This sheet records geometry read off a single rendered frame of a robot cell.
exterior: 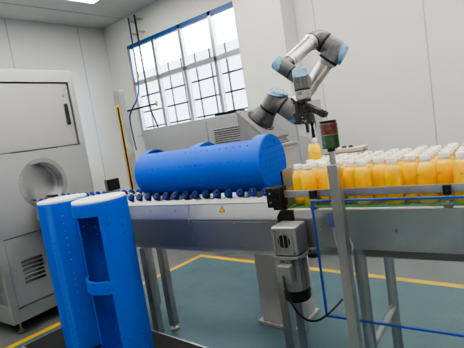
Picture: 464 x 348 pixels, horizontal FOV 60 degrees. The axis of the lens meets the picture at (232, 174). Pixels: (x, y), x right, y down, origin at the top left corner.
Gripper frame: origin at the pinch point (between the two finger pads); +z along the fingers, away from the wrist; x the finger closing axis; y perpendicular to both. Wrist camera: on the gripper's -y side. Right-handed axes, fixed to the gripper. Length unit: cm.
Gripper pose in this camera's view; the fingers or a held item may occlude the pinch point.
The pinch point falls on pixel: (313, 139)
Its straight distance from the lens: 202.3
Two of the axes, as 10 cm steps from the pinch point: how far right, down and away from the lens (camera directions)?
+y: -8.1, 0.6, 5.8
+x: -5.6, 1.8, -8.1
